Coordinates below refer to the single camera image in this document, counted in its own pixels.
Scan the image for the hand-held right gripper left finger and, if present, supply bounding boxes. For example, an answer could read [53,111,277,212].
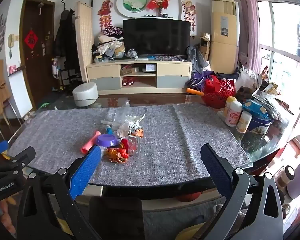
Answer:
[16,145,102,240]

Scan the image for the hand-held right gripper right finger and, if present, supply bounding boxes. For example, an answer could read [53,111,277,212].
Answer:
[200,144,284,240]

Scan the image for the pink tube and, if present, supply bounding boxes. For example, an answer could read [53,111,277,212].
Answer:
[80,130,102,154]

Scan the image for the orange foil candy wrapper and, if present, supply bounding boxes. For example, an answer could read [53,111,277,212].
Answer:
[104,147,129,164]

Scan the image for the orange basketball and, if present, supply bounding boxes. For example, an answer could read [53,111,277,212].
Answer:
[176,191,203,203]

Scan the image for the purple round lid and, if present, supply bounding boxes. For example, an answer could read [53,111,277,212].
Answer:
[97,134,121,148]

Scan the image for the dark chair back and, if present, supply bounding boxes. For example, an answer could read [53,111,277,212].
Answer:
[88,196,144,240]

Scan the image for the clear plastic cup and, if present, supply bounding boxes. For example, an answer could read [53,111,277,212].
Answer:
[127,135,142,157]

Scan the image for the small white bottle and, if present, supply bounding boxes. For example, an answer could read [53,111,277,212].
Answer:
[236,111,253,134]

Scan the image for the grey table mat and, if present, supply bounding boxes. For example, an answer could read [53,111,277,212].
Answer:
[9,104,253,187]

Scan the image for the blue round tin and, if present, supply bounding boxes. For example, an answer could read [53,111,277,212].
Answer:
[244,112,274,143]

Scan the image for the clear plastic bag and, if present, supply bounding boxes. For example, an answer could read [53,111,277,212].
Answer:
[107,101,146,130]

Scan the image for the blue tissue pack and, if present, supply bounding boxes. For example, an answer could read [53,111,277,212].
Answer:
[241,99,269,119]

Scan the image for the white round stool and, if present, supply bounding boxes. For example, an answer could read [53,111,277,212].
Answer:
[72,82,99,107]

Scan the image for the red plastic basket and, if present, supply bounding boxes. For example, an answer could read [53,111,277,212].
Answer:
[201,75,237,109]

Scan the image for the orange stick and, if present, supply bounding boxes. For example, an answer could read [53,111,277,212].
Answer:
[186,88,205,96]

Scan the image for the lavender stool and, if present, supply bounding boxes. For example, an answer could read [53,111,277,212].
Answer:
[286,158,300,199]

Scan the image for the brown wooden door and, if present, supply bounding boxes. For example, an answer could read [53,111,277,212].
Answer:
[19,0,56,108]

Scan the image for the pile of plastic snack bags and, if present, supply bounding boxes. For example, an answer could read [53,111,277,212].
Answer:
[236,66,294,115]

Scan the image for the beige television cabinet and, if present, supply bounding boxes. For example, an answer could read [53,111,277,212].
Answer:
[86,59,193,91]

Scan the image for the grey clothing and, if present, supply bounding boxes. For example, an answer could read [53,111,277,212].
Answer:
[186,45,212,74]

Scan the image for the red diamond door sign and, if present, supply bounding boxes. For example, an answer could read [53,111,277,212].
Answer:
[24,30,39,50]

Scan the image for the cardboard boxes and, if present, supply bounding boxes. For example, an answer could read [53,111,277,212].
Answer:
[199,32,212,62]

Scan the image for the black coats on rack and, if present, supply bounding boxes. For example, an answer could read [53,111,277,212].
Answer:
[52,8,81,80]

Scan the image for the pile of clothes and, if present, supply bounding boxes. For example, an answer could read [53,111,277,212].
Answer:
[91,26,127,61]

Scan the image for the beige folding screen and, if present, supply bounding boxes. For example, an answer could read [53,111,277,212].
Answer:
[75,1,95,83]

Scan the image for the window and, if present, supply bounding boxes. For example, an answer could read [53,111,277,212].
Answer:
[252,0,300,140]

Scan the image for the black television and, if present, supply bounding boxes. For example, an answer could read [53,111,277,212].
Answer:
[123,18,191,56]

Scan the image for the pink curtain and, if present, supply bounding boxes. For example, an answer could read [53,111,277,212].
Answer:
[234,0,262,68]

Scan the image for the vase of red flowers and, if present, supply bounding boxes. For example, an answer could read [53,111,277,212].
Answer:
[147,0,171,18]

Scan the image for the red fish wall decoration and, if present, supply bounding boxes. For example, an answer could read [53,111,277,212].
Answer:
[98,0,114,32]

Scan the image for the red hanging wall decoration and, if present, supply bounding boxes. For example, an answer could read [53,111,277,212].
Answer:
[181,0,197,32]

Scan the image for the round wall picture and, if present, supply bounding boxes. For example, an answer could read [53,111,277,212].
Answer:
[116,0,150,14]

